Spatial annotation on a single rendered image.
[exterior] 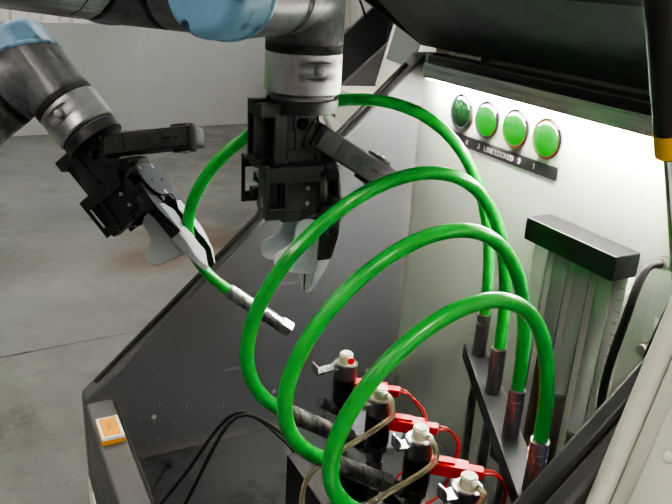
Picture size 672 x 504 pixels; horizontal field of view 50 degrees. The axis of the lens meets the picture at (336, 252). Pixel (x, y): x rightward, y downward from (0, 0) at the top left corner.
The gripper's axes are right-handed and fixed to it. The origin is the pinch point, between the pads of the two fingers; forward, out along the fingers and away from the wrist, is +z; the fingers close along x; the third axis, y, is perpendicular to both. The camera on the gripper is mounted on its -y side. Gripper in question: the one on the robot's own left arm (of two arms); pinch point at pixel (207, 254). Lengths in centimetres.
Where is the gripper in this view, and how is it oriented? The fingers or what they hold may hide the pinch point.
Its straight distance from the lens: 87.8
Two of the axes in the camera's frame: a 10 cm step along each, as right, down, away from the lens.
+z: 6.2, 7.8, 0.2
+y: -7.7, 6.1, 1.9
